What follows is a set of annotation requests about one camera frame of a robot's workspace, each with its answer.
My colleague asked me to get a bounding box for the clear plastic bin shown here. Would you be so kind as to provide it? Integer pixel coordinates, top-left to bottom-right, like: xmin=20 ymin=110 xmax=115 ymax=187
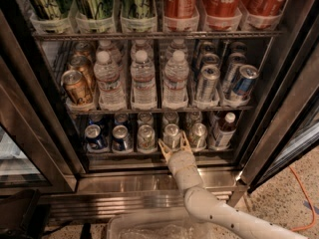
xmin=106 ymin=207 xmax=215 ymax=239

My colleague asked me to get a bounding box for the gold can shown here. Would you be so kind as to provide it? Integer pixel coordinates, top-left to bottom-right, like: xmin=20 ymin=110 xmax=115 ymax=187
xmin=68 ymin=55 xmax=96 ymax=91
xmin=62 ymin=70 xmax=93 ymax=106

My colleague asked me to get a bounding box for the blue Red Bull can front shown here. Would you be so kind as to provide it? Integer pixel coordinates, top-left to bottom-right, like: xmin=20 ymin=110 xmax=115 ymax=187
xmin=228 ymin=65 xmax=259 ymax=102

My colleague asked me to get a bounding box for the fridge glass door left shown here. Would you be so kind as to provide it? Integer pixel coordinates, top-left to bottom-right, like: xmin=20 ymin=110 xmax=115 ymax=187
xmin=0 ymin=57 xmax=78 ymax=197

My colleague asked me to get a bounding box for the water bottle front left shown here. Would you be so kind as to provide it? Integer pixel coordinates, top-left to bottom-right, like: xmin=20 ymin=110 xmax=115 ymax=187
xmin=94 ymin=51 xmax=127 ymax=111

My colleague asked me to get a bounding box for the silver green 7up can front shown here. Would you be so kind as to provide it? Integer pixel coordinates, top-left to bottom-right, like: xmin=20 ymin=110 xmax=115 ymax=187
xmin=163 ymin=123 xmax=180 ymax=149

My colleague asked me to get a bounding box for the brown bottle white label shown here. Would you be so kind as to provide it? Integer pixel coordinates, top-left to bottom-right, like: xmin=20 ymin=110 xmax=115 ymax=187
xmin=212 ymin=113 xmax=236 ymax=149

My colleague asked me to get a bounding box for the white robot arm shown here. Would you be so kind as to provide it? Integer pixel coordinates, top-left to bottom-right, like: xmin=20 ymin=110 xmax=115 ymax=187
xmin=158 ymin=131 xmax=308 ymax=239

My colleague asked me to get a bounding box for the green can top right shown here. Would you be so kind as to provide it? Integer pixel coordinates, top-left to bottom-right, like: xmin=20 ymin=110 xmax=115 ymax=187
xmin=122 ymin=0 xmax=154 ymax=20

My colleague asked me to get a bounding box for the fridge glass door right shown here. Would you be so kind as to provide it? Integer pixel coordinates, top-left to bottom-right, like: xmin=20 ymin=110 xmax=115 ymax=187
xmin=239 ymin=44 xmax=319 ymax=192

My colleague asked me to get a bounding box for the silver green can front left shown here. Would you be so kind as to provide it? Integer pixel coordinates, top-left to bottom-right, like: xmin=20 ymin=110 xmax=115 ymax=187
xmin=138 ymin=124 xmax=156 ymax=153

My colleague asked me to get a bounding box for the orange cable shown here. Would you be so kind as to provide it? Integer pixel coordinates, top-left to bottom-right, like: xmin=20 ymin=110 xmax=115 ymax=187
xmin=290 ymin=164 xmax=317 ymax=232

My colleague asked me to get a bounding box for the blue pepsi can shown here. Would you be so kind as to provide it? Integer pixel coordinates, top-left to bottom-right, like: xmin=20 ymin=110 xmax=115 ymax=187
xmin=85 ymin=124 xmax=108 ymax=150
xmin=112 ymin=125 xmax=133 ymax=152

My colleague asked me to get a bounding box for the water bottle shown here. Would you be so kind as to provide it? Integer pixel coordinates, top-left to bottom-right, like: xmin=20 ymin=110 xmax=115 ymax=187
xmin=94 ymin=51 xmax=127 ymax=111
xmin=163 ymin=50 xmax=189 ymax=109
xmin=131 ymin=50 xmax=157 ymax=110

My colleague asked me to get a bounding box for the silver Red Bull can front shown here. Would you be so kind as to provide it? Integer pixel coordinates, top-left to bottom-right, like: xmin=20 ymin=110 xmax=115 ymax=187
xmin=195 ymin=66 xmax=220 ymax=103

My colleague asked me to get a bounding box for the water bottle front middle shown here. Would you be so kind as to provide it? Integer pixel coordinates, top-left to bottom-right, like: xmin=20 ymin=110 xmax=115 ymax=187
xmin=131 ymin=50 xmax=157 ymax=110

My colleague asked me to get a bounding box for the fridge glass door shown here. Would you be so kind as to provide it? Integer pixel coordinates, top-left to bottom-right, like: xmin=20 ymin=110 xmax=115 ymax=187
xmin=0 ymin=57 xmax=78 ymax=197
xmin=239 ymin=44 xmax=319 ymax=192

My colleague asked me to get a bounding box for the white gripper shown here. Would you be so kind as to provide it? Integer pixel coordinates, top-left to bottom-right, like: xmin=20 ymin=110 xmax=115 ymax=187
xmin=158 ymin=131 xmax=203 ymax=194

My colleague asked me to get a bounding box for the gold can front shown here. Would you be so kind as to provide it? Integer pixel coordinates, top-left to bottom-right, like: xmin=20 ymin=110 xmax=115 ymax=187
xmin=62 ymin=70 xmax=93 ymax=106

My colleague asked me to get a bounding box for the water bottle front right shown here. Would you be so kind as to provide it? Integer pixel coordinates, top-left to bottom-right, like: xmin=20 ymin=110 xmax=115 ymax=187
xmin=163 ymin=50 xmax=189 ymax=109

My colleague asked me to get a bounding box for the silver green can front right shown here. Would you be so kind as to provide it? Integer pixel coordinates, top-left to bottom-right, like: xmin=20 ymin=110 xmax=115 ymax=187
xmin=188 ymin=123 xmax=207 ymax=149

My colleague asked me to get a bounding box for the blue Pepsi can front left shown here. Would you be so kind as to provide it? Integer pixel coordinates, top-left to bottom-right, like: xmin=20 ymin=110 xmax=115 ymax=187
xmin=85 ymin=124 xmax=108 ymax=150

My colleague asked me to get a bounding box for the red Coca-Cola can left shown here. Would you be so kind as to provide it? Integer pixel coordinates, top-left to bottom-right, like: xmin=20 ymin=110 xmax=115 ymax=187
xmin=164 ymin=0 xmax=196 ymax=19

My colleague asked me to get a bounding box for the gold can middle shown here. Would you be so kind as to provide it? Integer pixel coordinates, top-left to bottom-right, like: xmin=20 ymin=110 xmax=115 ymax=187
xmin=68 ymin=55 xmax=96 ymax=91

